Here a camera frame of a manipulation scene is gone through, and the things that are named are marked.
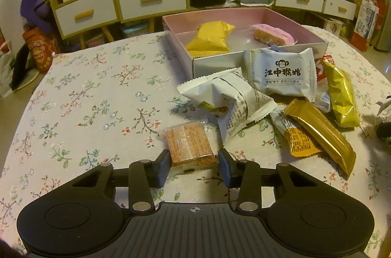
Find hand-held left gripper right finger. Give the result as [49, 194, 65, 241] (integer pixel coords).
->
[218, 148, 319, 213]

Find white text-printed snack packet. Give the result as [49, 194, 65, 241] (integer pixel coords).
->
[177, 67, 278, 146]

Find long gold snack packet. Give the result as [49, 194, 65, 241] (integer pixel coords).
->
[284, 99, 357, 181]

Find clear-wrapped white rice cracker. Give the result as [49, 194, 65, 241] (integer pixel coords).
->
[314, 91, 333, 113]

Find red white shopping bag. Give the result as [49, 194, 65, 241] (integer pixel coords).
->
[0, 39, 19, 99]

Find shiny yellow snack packet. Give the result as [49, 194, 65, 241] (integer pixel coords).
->
[322, 60, 361, 128]

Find purple plush toy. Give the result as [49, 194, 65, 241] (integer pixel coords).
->
[20, 0, 56, 33]

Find clear-wrapped orange cracker packet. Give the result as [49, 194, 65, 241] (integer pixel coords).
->
[157, 122, 221, 171]

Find orange red gift bag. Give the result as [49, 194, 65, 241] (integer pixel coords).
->
[22, 27, 62, 74]

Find white blue paper bag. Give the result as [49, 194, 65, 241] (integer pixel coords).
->
[354, 0, 380, 39]

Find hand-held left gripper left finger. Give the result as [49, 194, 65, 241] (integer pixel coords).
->
[71, 149, 172, 213]

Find white snack packet dark logo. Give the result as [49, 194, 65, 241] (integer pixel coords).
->
[243, 48, 317, 103]

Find pink snack packet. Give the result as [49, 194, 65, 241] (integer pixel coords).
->
[250, 23, 297, 47]

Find red snack packet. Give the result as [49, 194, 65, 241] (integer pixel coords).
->
[314, 55, 337, 83]

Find pink cardboard box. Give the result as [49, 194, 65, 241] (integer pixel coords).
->
[162, 8, 329, 81]

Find white and orange snack packet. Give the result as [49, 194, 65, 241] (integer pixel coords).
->
[270, 108, 322, 158]

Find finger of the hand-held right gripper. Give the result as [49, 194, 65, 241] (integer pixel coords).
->
[376, 123, 391, 139]

